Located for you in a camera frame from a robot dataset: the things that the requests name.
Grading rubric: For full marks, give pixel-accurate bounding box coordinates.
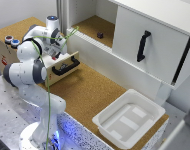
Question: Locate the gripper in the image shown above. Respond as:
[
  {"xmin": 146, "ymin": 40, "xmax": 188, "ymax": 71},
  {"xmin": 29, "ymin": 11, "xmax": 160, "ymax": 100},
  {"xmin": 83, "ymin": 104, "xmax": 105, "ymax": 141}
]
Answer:
[{"xmin": 49, "ymin": 35, "xmax": 68, "ymax": 57}]

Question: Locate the purple block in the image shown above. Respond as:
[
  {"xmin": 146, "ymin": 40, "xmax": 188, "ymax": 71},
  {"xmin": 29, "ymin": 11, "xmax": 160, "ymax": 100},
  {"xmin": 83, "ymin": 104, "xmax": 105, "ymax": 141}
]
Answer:
[{"xmin": 96, "ymin": 31, "xmax": 105, "ymax": 39}]

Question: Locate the wooden drawer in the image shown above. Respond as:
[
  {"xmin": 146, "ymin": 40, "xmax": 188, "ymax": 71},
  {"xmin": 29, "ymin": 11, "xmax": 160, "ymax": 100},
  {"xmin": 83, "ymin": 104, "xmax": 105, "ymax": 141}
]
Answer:
[{"xmin": 44, "ymin": 50, "xmax": 81, "ymax": 87}]

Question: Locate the white cabinet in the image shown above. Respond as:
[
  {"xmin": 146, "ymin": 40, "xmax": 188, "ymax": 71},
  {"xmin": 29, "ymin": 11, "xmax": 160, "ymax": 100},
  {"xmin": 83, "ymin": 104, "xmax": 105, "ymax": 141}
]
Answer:
[{"xmin": 66, "ymin": 0, "xmax": 190, "ymax": 108}]

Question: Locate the blue button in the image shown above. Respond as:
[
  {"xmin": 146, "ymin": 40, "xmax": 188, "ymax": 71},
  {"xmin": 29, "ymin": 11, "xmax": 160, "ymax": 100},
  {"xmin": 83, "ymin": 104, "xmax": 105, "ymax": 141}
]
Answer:
[{"xmin": 10, "ymin": 38, "xmax": 22, "ymax": 48}]

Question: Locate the wooden drawer box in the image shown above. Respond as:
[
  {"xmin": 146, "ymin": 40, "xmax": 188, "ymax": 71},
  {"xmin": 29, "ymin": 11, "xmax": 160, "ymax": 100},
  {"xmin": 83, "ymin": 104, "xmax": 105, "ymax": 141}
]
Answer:
[{"xmin": 0, "ymin": 16, "xmax": 73, "ymax": 73}]

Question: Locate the red button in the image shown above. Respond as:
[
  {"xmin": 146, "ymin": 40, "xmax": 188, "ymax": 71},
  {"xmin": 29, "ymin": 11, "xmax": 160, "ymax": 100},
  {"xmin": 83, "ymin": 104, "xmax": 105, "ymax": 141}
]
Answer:
[{"xmin": 4, "ymin": 34, "xmax": 15, "ymax": 45}]

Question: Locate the white sliding door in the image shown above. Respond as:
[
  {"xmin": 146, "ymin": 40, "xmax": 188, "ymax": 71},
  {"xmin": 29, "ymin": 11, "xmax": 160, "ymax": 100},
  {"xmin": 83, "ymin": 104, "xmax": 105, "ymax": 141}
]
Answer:
[{"xmin": 111, "ymin": 5, "xmax": 190, "ymax": 90}]

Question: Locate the white plastic box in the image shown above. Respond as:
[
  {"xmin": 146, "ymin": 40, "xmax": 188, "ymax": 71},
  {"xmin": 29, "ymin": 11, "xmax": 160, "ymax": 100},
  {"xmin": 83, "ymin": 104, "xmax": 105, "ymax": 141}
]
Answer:
[{"xmin": 91, "ymin": 88, "xmax": 167, "ymax": 150}]

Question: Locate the black drawer handle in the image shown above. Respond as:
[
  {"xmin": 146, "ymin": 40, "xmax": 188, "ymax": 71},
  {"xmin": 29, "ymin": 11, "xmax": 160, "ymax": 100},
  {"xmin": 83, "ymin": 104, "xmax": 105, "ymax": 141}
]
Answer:
[{"xmin": 51, "ymin": 55, "xmax": 81, "ymax": 77}]

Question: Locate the green cable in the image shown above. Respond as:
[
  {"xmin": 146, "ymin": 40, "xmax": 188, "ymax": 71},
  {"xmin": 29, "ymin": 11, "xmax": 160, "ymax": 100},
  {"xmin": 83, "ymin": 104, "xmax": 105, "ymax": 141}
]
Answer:
[{"xmin": 30, "ymin": 25, "xmax": 80, "ymax": 150}]

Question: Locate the black door handle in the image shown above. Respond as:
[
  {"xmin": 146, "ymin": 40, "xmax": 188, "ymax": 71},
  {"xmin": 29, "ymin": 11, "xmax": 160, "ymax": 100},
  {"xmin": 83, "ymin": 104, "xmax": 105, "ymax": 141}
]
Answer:
[{"xmin": 136, "ymin": 30, "xmax": 152, "ymax": 63}]

